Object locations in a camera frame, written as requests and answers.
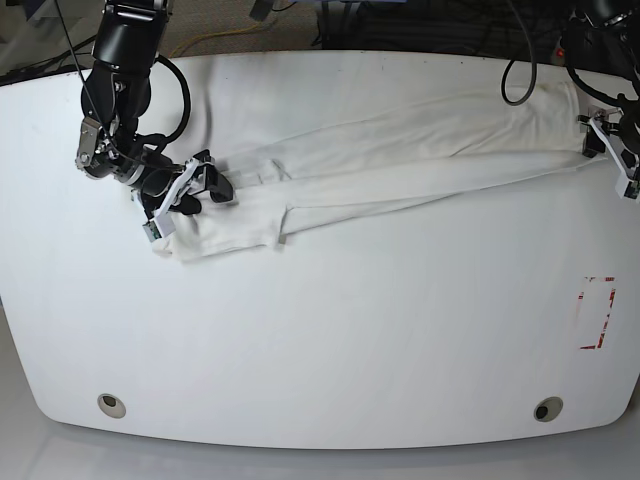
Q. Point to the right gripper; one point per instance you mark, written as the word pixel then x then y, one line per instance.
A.
pixel 151 191

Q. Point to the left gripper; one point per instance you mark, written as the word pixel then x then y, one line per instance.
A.
pixel 593 146

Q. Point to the white printed T-shirt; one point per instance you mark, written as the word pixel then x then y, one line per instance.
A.
pixel 402 158

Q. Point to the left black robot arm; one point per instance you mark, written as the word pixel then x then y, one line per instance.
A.
pixel 617 24

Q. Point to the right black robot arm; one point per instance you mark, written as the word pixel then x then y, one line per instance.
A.
pixel 116 93

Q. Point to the red tape rectangle marker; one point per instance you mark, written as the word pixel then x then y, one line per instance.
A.
pixel 593 312

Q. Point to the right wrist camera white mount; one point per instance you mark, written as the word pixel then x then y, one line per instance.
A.
pixel 162 225

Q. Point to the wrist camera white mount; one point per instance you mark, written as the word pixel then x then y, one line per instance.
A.
pixel 611 134
pixel 162 225

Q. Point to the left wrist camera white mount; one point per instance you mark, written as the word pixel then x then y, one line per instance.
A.
pixel 611 134

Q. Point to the left table cable grommet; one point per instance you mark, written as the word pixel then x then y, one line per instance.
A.
pixel 111 406

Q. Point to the table cable grommet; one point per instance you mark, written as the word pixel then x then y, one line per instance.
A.
pixel 111 406
pixel 548 409

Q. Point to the right table cable grommet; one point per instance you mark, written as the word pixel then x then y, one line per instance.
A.
pixel 548 409

